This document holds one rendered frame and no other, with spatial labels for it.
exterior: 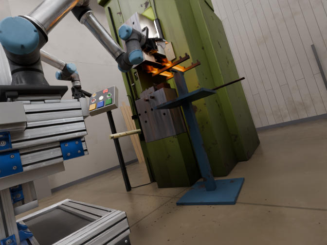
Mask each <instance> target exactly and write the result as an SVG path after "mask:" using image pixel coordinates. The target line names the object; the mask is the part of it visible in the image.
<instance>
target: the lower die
mask: <svg viewBox="0 0 327 245"><path fill-rule="evenodd" d="M154 88H155V86H152V87H149V89H148V90H147V89H146V90H145V91H143V92H142V93H141V94H140V98H143V97H145V96H147V95H149V93H151V92H155V90H154Z"/></svg>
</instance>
